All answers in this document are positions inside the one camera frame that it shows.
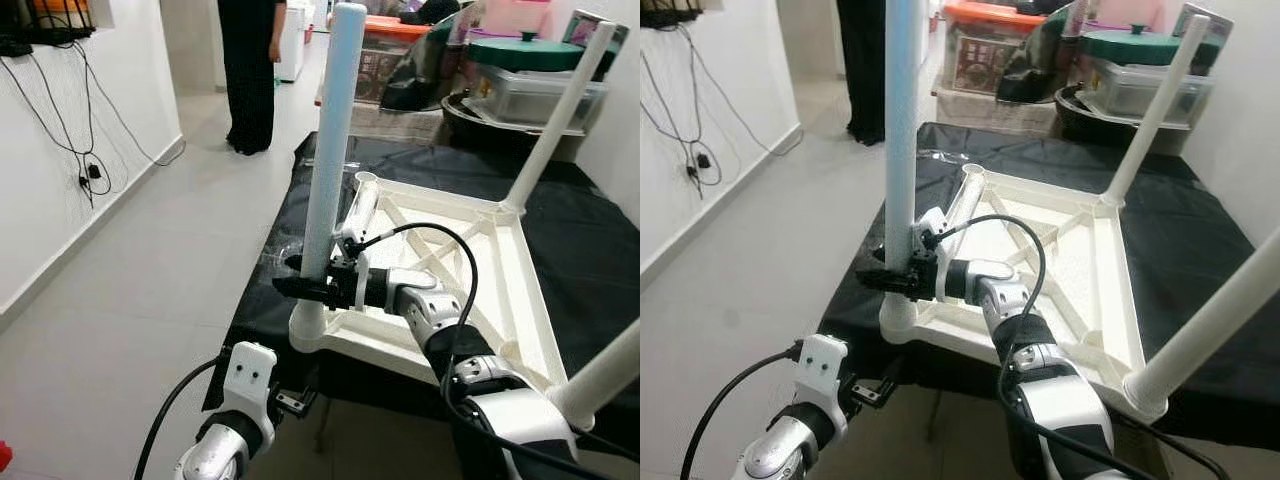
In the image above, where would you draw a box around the black tablecloth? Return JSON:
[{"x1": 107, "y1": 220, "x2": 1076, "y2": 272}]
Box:
[
  {"x1": 815, "y1": 122, "x2": 1280, "y2": 451},
  {"x1": 205, "y1": 130, "x2": 641, "y2": 456}
]

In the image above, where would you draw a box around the black wire rack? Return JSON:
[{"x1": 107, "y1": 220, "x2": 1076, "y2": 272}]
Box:
[
  {"x1": 0, "y1": 0, "x2": 96, "y2": 56},
  {"x1": 640, "y1": 0, "x2": 706, "y2": 29}
]

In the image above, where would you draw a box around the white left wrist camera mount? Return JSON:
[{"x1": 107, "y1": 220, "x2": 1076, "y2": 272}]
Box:
[
  {"x1": 790, "y1": 335, "x2": 849, "y2": 416},
  {"x1": 222, "y1": 342, "x2": 279, "y2": 426}
]

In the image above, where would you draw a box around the colourful printed carton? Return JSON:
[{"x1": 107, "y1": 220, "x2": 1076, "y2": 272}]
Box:
[
  {"x1": 1170, "y1": 3, "x2": 1236, "y2": 76},
  {"x1": 570, "y1": 10, "x2": 631, "y2": 81}
]

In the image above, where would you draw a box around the beige patterned box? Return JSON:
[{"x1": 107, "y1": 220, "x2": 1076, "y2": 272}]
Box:
[
  {"x1": 345, "y1": 100, "x2": 451, "y2": 146},
  {"x1": 930, "y1": 90, "x2": 1066, "y2": 136}
]

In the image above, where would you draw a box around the white plastic children table top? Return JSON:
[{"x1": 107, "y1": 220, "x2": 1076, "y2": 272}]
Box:
[
  {"x1": 880, "y1": 165, "x2": 1171, "y2": 421},
  {"x1": 290, "y1": 172, "x2": 601, "y2": 421}
]

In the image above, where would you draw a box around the orange lid storage box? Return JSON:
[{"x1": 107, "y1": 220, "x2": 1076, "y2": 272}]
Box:
[
  {"x1": 940, "y1": 0, "x2": 1046, "y2": 96},
  {"x1": 318, "y1": 15, "x2": 436, "y2": 106}
]

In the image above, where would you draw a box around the person in black clothes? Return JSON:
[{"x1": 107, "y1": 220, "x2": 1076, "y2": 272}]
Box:
[
  {"x1": 835, "y1": 0, "x2": 891, "y2": 146},
  {"x1": 215, "y1": 0, "x2": 289, "y2": 156}
]

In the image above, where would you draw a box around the black round bowl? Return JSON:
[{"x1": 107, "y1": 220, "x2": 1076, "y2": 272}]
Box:
[
  {"x1": 1055, "y1": 85, "x2": 1191, "y2": 146},
  {"x1": 440, "y1": 95, "x2": 581, "y2": 151}
]

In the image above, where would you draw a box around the black wall cable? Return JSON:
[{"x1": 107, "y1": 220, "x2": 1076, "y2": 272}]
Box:
[
  {"x1": 0, "y1": 45, "x2": 186, "y2": 206},
  {"x1": 640, "y1": 25, "x2": 806, "y2": 196}
]

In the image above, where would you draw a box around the green round lid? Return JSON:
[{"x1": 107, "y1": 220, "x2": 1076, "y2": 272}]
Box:
[
  {"x1": 468, "y1": 30, "x2": 591, "y2": 73},
  {"x1": 1078, "y1": 25, "x2": 1196, "y2": 66}
]

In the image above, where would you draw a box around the clear plastic storage box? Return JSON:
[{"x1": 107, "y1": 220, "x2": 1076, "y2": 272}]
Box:
[
  {"x1": 1085, "y1": 55, "x2": 1216, "y2": 126},
  {"x1": 480, "y1": 65, "x2": 606, "y2": 131}
]

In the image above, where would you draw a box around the white appliance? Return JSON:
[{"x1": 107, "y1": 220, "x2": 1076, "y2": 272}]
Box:
[{"x1": 275, "y1": 0, "x2": 316, "y2": 83}]

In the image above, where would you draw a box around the pink plastic box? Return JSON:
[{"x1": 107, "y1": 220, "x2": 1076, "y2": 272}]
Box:
[
  {"x1": 480, "y1": 0, "x2": 561, "y2": 41},
  {"x1": 1085, "y1": 0, "x2": 1171, "y2": 31}
]

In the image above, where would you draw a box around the clear tape patch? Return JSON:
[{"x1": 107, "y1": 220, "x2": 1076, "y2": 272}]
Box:
[{"x1": 262, "y1": 238, "x2": 306, "y2": 276}]

